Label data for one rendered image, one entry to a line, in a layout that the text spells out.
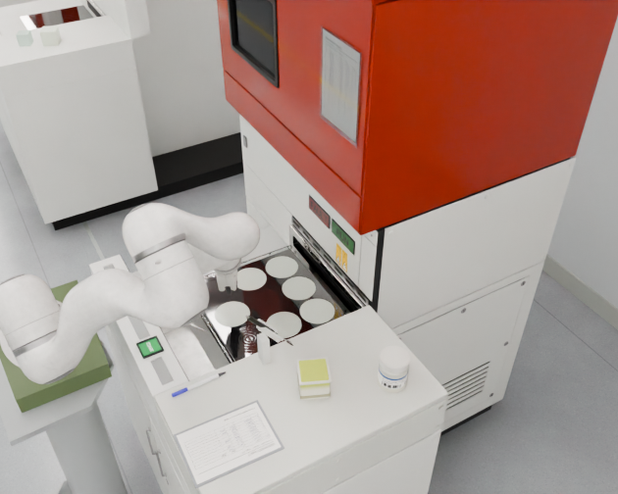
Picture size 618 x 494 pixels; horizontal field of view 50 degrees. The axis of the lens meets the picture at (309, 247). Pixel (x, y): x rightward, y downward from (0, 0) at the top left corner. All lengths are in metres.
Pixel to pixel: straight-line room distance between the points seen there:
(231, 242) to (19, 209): 2.94
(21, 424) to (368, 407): 0.89
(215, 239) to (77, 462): 1.13
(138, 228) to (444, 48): 0.76
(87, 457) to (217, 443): 0.69
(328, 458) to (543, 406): 1.57
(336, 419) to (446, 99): 0.78
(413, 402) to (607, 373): 1.66
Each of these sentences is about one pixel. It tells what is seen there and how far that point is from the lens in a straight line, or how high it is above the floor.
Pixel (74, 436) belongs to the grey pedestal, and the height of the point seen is 0.63.
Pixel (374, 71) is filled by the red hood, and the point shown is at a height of 1.66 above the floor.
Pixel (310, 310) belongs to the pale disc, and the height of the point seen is 0.90.
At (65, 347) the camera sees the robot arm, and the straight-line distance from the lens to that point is 1.41.
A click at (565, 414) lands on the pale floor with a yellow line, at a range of 2.98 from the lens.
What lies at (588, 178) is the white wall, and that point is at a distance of 3.20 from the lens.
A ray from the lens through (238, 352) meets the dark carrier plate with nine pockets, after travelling 1.82.
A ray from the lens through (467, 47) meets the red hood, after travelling 1.57.
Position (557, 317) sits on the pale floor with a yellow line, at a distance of 3.35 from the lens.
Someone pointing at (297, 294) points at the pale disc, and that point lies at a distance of 1.96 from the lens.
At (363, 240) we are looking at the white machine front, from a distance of 1.76.
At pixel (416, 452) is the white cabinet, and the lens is 1.80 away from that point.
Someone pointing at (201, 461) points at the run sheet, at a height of 0.97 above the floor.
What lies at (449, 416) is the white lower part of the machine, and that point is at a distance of 2.64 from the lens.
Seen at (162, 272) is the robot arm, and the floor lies 1.49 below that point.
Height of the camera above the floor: 2.27
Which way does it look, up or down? 40 degrees down
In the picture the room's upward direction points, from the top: straight up
